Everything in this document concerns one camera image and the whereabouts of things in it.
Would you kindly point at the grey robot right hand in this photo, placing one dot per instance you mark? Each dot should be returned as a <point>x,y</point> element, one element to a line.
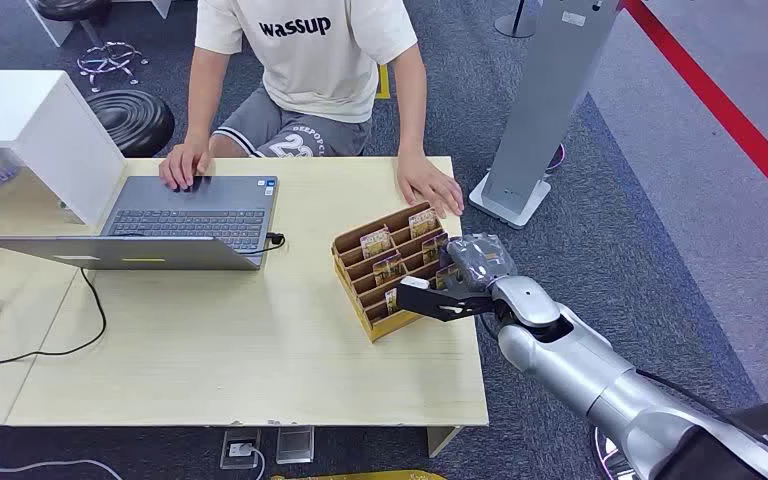
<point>480,258</point>

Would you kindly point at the person's right hand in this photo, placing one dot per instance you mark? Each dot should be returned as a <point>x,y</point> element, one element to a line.
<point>184,166</point>

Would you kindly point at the person's left hand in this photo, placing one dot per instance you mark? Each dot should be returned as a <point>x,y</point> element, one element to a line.
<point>424,179</point>

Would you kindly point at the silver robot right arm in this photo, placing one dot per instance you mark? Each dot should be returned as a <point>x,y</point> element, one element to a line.
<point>576,364</point>

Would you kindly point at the chrome robot base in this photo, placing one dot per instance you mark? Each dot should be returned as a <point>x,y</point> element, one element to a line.
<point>609,460</point>

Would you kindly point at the person's left forearm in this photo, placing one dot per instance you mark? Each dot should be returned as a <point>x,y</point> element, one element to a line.
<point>412,99</point>

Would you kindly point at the person's right forearm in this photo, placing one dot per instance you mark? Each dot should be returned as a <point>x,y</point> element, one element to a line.
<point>204,99</point>

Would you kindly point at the cardboard card holder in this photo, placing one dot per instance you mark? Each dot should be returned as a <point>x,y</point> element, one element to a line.
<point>384,324</point>

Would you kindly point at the person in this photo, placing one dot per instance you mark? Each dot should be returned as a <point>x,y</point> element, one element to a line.
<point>311,60</point>

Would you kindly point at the grey laptop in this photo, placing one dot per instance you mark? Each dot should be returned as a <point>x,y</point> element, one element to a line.
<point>192,199</point>

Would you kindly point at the black round stool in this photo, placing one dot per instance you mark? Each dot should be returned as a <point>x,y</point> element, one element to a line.
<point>129,122</point>

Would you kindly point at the yellow floor tape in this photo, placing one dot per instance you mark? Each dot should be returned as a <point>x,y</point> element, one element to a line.
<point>383,83</point>

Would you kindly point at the round base with pink rim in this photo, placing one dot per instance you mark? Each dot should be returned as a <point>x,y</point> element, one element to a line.
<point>556,159</point>

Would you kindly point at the grey kiosk stand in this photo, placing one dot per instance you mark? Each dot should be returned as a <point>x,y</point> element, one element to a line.
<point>543,99</point>

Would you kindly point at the white furniture leg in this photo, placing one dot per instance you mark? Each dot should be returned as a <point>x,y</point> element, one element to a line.
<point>162,6</point>

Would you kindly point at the white cabinet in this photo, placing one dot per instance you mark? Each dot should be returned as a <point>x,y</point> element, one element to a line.
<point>26,106</point>

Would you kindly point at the grey round pole base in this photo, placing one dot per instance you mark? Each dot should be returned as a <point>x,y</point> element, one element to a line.
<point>513,26</point>

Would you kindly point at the wooden table leg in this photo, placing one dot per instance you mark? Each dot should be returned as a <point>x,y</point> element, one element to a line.
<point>440,440</point>

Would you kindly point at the black stool with chrome base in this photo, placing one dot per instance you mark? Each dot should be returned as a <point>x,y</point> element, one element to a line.
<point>72,8</point>

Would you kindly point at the yellow flat object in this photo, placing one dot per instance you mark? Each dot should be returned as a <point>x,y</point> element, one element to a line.
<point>357,476</point>

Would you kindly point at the metal floor socket cover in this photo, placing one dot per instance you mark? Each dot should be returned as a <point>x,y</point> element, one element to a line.
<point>294,444</point>

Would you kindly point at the floor power socket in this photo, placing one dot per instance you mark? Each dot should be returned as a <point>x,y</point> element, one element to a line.
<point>238,437</point>

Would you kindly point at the red floor tape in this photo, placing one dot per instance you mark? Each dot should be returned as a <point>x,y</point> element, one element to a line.
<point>722,109</point>

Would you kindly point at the pale wrist camera, black bracket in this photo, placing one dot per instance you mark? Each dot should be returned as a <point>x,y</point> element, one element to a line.
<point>437,305</point>

